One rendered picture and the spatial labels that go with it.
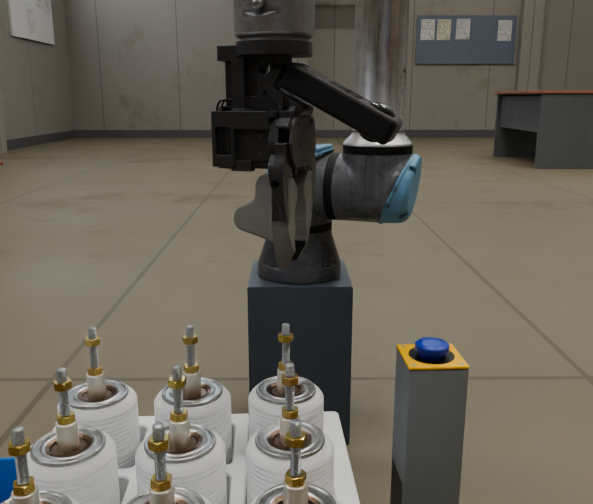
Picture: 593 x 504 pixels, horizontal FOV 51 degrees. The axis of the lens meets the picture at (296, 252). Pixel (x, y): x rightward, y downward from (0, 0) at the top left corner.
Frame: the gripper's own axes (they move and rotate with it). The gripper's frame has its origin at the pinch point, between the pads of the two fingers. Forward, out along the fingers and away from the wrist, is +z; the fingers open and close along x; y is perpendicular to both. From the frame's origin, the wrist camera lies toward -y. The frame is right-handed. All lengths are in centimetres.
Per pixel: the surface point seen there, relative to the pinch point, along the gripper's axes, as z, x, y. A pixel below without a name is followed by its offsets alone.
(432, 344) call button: 13.2, -12.7, -12.6
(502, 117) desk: 7, -639, -8
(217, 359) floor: 46, -68, 43
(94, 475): 22.5, 10.7, 18.1
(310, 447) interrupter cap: 20.8, 1.1, -2.0
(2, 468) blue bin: 35, -2, 44
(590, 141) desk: 24, -547, -84
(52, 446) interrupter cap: 21.1, 9.5, 24.2
